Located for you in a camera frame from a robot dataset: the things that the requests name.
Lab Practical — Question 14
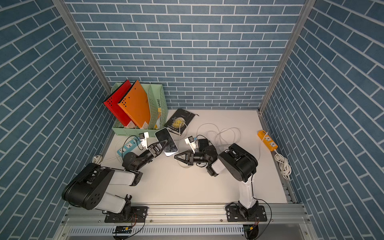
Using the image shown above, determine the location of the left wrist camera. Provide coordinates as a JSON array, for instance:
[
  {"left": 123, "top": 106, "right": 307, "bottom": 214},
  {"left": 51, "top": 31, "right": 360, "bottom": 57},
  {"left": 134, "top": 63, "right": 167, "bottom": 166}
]
[{"left": 139, "top": 132, "right": 150, "bottom": 149}]

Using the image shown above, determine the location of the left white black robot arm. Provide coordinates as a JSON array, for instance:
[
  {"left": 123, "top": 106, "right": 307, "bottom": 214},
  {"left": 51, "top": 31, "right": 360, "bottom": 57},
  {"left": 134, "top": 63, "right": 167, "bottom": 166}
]
[{"left": 62, "top": 140, "right": 169, "bottom": 218}]

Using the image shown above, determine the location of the white coiled power cord right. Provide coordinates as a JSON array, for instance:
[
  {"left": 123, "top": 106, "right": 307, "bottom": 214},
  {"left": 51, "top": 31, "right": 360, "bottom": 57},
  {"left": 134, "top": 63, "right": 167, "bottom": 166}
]
[{"left": 274, "top": 152, "right": 292, "bottom": 181}]

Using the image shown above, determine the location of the mint green file organizer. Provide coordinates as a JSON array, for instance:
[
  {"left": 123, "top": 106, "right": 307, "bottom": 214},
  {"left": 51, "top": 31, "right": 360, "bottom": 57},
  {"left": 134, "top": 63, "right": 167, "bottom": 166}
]
[{"left": 104, "top": 80, "right": 168, "bottom": 137}]

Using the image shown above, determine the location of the black smartphone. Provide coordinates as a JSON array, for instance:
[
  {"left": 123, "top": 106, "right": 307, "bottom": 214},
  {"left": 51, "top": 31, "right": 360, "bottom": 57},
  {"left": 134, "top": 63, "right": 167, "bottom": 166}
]
[{"left": 155, "top": 128, "right": 179, "bottom": 157}]

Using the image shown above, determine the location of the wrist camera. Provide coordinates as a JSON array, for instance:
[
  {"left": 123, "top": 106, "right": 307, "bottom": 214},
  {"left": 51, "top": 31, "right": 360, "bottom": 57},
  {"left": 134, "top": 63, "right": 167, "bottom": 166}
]
[
  {"left": 185, "top": 136, "right": 197, "bottom": 153},
  {"left": 139, "top": 132, "right": 150, "bottom": 149}
]

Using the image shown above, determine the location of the blue power strip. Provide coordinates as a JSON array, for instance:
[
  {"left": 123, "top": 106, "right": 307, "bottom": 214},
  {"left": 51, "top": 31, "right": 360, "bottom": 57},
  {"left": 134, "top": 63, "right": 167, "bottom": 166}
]
[{"left": 117, "top": 138, "right": 143, "bottom": 158}]

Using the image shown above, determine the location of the red folder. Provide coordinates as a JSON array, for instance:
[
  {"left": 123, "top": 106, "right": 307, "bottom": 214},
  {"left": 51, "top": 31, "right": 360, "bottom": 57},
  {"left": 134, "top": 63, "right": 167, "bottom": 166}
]
[{"left": 103, "top": 79, "right": 133, "bottom": 127}]

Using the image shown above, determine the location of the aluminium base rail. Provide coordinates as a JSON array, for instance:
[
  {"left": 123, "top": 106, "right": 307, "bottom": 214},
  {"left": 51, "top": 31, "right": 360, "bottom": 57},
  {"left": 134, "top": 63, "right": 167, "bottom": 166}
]
[{"left": 62, "top": 203, "right": 310, "bottom": 226}]

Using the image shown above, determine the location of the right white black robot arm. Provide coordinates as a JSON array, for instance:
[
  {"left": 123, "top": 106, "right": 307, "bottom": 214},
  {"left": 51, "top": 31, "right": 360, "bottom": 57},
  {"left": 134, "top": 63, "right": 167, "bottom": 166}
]
[{"left": 174, "top": 144, "right": 258, "bottom": 211}]

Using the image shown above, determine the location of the orange power strip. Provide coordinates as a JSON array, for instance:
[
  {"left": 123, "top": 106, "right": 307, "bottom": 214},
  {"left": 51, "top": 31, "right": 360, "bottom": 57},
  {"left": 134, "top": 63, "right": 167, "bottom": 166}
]
[{"left": 258, "top": 130, "right": 278, "bottom": 152}]

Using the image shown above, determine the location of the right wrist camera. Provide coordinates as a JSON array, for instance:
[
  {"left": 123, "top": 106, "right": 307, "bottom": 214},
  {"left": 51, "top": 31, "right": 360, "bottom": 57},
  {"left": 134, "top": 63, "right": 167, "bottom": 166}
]
[{"left": 185, "top": 136, "right": 197, "bottom": 153}]

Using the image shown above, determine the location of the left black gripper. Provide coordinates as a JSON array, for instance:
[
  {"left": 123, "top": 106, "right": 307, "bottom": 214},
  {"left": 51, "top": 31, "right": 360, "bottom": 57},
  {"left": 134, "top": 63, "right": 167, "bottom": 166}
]
[{"left": 134, "top": 141, "right": 167, "bottom": 172}]

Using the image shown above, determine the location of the black book gold emblem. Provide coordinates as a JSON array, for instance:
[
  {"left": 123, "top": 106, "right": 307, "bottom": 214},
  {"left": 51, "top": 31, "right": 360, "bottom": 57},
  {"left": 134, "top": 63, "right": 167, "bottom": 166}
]
[{"left": 164, "top": 109, "right": 196, "bottom": 136}]

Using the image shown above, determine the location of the orange folder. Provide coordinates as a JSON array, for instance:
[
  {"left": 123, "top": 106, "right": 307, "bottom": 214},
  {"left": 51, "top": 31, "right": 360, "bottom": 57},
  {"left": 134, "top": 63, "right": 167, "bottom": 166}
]
[{"left": 118, "top": 81, "right": 151, "bottom": 129}]

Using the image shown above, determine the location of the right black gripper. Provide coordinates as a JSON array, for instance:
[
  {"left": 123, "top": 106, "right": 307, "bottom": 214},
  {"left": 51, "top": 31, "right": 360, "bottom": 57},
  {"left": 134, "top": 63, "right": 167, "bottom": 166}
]
[{"left": 176, "top": 151, "right": 212, "bottom": 168}]

